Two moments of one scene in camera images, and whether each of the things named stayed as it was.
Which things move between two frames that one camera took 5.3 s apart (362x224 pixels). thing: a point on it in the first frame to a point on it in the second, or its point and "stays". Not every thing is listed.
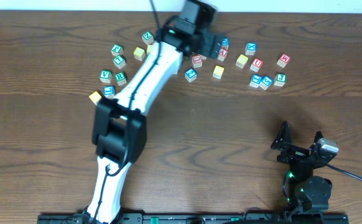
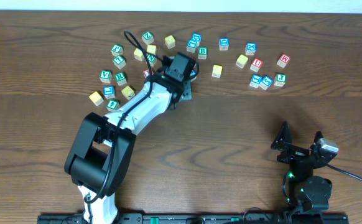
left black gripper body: x=207 y=44 to x=186 y=90
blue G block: x=265 y=83 stays
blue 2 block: x=190 y=74 stays
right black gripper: x=295 y=152 stays
